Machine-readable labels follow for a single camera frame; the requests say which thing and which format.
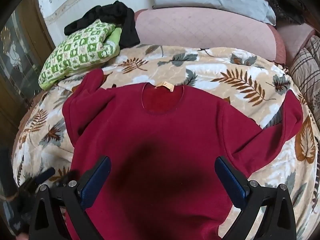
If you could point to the wooden glass-door cabinet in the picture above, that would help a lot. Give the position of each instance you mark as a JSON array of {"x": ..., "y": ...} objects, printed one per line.
[{"x": 17, "y": 67}]

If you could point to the pink quilted cushion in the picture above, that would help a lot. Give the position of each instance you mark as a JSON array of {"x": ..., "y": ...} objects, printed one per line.
[{"x": 200, "y": 30}]

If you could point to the leaf print blanket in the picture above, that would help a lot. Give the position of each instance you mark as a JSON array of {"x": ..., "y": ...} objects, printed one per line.
[{"x": 207, "y": 67}]

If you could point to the green checked pillow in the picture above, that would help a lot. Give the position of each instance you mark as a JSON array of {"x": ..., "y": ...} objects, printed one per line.
[{"x": 77, "y": 50}]

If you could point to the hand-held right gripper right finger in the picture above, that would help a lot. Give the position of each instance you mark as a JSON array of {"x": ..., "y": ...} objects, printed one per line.
[{"x": 231, "y": 183}]

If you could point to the pink sofa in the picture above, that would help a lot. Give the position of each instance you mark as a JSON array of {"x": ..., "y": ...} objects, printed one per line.
[{"x": 295, "y": 37}]

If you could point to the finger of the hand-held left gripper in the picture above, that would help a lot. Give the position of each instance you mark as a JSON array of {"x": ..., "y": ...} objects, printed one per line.
[{"x": 45, "y": 174}]

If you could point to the dark furry cloth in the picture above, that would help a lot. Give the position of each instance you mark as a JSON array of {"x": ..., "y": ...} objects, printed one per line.
[{"x": 287, "y": 2}]

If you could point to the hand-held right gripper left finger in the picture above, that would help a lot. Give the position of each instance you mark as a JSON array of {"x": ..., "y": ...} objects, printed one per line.
[{"x": 96, "y": 183}]

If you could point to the black garment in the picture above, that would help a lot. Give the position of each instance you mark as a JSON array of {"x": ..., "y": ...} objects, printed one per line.
[{"x": 127, "y": 27}]

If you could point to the dark red sweater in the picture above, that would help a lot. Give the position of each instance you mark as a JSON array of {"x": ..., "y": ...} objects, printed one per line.
[{"x": 160, "y": 135}]

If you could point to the brown striped quilted cloth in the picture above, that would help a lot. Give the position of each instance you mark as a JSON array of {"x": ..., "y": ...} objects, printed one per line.
[{"x": 306, "y": 72}]

